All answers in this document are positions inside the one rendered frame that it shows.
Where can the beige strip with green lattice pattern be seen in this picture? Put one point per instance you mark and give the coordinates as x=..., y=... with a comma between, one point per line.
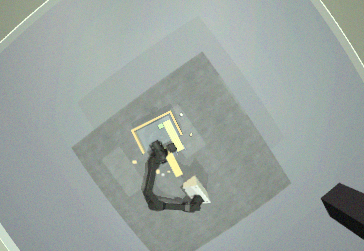
x=174, y=165

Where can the pale yellow flat strip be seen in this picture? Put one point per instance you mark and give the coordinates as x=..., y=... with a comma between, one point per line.
x=178, y=144

